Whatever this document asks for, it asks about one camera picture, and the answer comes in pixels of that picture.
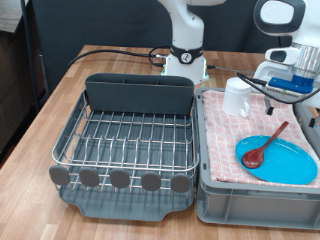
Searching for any pink checked towel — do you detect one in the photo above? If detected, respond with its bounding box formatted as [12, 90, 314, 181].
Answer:
[201, 89, 320, 189]

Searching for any dark metal pole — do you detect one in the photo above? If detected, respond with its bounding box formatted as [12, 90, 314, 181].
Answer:
[19, 0, 41, 113]

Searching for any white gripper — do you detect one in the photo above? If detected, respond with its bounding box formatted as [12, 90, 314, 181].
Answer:
[254, 63, 320, 129]

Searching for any white mug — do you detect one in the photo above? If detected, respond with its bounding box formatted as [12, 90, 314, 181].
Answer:
[222, 77, 253, 118]

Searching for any grey plastic crate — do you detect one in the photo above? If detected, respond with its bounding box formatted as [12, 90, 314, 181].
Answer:
[194, 87, 320, 231]

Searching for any grey dish rack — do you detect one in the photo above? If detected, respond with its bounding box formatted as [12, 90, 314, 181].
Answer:
[53, 89, 198, 223]

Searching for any thick black cable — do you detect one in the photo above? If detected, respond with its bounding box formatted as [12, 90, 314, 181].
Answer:
[67, 45, 173, 69]

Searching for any black camera cable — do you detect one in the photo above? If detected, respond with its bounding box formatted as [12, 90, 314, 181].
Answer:
[236, 71, 320, 106]

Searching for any blue plastic plate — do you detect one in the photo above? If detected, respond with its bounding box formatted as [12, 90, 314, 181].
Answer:
[234, 134, 319, 186]

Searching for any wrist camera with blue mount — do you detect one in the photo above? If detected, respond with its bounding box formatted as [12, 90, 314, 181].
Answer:
[263, 74, 316, 99]

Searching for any metal wire dish rack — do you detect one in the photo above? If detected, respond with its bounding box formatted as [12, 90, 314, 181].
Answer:
[48, 89, 200, 196]

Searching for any reddish brown wooden spoon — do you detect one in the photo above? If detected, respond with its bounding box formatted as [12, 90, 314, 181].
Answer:
[241, 120, 290, 169]

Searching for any dark wooden cabinet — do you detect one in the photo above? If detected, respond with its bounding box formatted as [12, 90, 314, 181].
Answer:
[0, 0, 46, 154]

